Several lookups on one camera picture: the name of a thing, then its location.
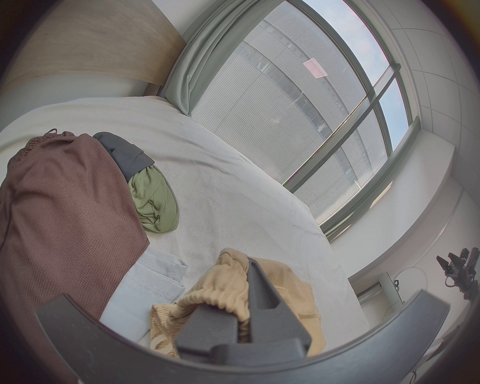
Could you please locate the grey-green curtain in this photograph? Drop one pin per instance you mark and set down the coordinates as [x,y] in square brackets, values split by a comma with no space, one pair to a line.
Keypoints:
[210,63]

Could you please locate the green garment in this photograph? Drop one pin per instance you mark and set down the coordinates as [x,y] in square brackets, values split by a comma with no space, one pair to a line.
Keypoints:
[157,202]

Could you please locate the tan shorts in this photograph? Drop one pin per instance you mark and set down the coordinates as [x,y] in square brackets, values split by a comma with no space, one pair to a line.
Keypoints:
[221,285]

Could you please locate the brown shorts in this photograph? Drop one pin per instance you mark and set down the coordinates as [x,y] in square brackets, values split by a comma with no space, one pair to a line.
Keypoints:
[67,225]

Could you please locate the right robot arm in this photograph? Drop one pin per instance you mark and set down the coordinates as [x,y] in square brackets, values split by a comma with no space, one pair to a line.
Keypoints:
[474,281]

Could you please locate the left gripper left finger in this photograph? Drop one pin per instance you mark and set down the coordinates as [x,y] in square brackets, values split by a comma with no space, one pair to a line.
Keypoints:
[210,330]

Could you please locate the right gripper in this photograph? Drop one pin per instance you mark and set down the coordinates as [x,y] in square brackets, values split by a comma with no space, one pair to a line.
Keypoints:
[464,272]

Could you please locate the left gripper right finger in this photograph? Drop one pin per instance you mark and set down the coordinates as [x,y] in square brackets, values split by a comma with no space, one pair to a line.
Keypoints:
[273,318]

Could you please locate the bed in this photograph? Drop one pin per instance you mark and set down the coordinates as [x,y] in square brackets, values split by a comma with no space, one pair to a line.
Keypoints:
[225,187]

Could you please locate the pale blue garment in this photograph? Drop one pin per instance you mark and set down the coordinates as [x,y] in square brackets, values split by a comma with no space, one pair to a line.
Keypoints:
[146,285]

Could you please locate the window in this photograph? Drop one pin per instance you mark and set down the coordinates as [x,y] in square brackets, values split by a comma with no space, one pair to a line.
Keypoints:
[281,112]

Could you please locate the black garment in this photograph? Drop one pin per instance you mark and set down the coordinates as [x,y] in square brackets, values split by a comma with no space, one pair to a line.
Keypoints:
[123,150]

